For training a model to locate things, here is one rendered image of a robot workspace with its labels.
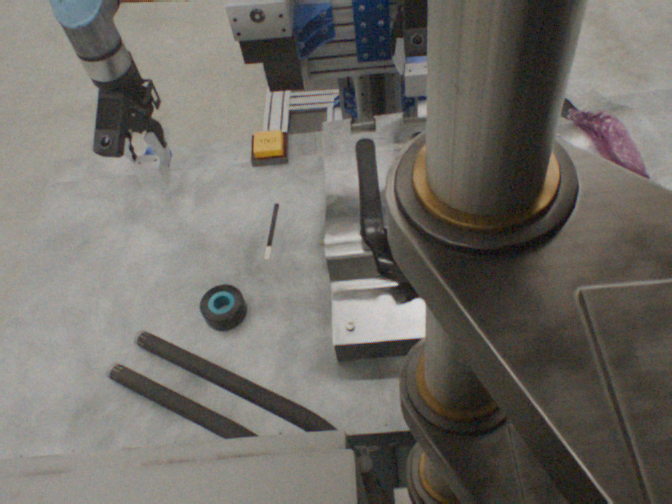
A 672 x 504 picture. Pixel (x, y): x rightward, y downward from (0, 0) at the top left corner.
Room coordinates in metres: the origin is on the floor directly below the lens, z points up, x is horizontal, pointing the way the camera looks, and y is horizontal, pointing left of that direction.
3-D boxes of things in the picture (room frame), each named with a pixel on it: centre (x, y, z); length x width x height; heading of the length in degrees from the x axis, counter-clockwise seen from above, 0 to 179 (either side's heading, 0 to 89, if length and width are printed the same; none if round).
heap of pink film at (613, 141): (0.78, -0.50, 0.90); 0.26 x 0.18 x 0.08; 10
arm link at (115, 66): (0.94, 0.29, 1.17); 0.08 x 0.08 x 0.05
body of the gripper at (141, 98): (0.95, 0.29, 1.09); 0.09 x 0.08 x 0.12; 164
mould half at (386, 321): (0.73, -0.14, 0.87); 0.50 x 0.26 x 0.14; 173
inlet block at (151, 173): (0.96, 0.28, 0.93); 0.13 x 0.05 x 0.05; 164
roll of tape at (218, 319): (0.65, 0.21, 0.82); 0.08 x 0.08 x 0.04
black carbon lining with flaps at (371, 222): (0.75, -0.15, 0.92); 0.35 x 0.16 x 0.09; 173
